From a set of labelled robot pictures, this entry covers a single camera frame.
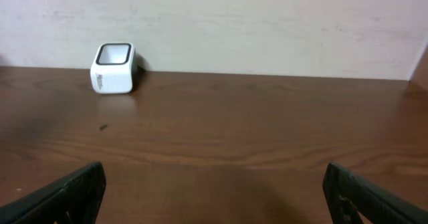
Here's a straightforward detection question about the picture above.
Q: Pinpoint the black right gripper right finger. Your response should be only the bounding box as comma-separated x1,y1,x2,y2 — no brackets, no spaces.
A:
322,162,427,224

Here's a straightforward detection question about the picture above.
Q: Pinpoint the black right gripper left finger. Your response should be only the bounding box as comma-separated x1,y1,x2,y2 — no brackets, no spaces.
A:
1,161,106,223

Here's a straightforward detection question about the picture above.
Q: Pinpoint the white barcode scanner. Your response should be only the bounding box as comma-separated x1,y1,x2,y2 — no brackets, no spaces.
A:
90,43,138,94

